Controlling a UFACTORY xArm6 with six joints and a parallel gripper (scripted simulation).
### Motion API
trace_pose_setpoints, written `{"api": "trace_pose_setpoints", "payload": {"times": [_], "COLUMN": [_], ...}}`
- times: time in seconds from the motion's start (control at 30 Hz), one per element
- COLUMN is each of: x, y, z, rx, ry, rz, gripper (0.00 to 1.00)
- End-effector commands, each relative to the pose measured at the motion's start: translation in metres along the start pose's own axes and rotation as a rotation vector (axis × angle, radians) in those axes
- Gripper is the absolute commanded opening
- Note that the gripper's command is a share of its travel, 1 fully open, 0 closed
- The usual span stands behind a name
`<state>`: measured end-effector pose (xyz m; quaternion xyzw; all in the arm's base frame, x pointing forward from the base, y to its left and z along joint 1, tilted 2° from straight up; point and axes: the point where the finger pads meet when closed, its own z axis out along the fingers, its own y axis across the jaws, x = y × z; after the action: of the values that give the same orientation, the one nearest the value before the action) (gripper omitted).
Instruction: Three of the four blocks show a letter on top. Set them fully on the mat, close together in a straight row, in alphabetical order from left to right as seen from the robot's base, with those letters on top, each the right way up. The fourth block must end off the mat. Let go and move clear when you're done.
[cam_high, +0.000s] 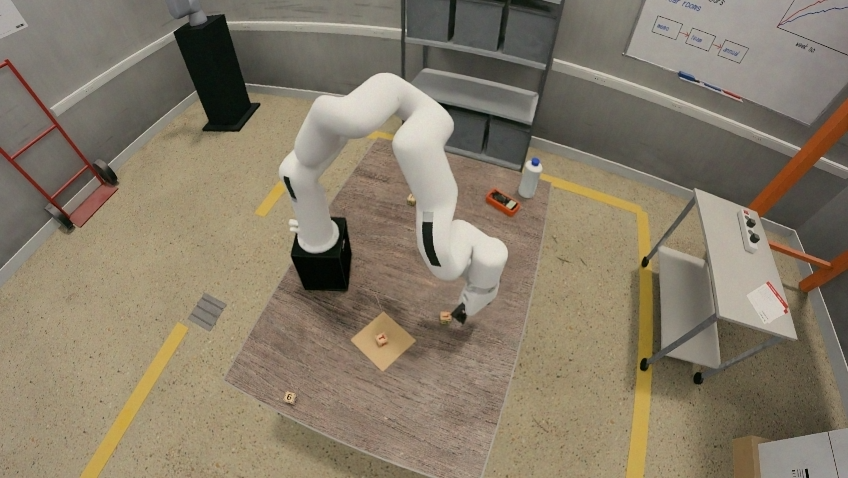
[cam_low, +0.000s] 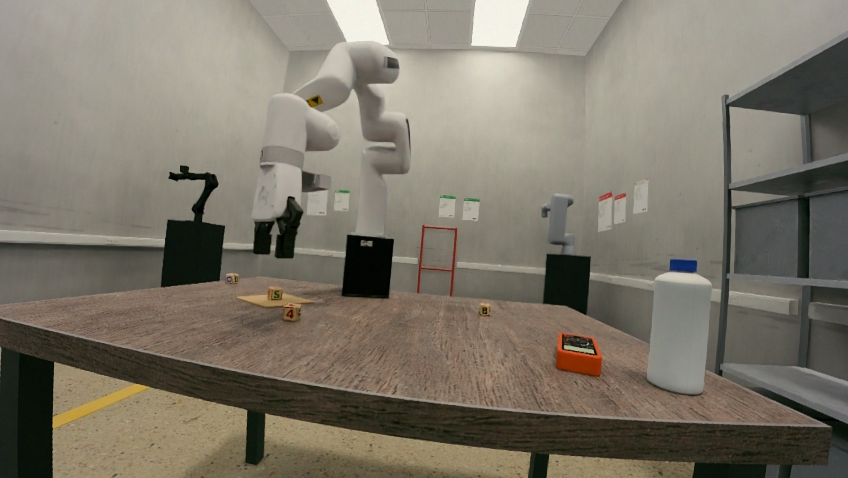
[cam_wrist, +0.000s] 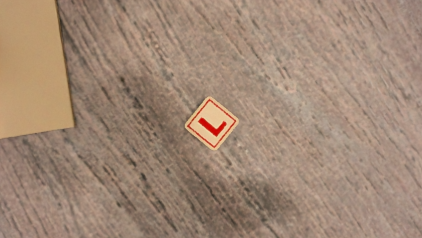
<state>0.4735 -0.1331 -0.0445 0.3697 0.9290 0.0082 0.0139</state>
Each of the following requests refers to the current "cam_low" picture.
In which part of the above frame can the tan square mat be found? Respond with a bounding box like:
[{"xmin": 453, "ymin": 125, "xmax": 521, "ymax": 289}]
[{"xmin": 236, "ymin": 294, "xmax": 314, "ymax": 309}]

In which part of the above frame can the white bottle with blue cap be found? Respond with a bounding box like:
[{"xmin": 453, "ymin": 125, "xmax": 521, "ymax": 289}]
[{"xmin": 646, "ymin": 259, "xmax": 712, "ymax": 395}]

